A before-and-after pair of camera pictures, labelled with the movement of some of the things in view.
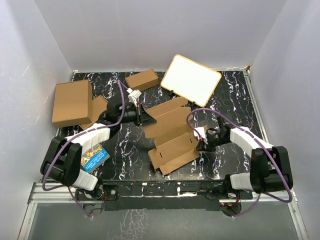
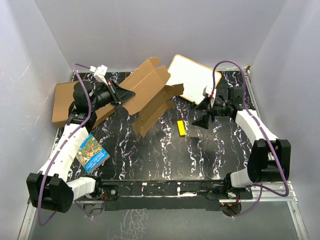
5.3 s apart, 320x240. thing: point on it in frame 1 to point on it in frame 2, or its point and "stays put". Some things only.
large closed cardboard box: [72, 103] stays put
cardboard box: [175, 143] to [152, 96]
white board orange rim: [194, 81] stays put
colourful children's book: [94, 157] stays put
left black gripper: [146, 119] to [121, 95]
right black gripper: [201, 145] to [202, 121]
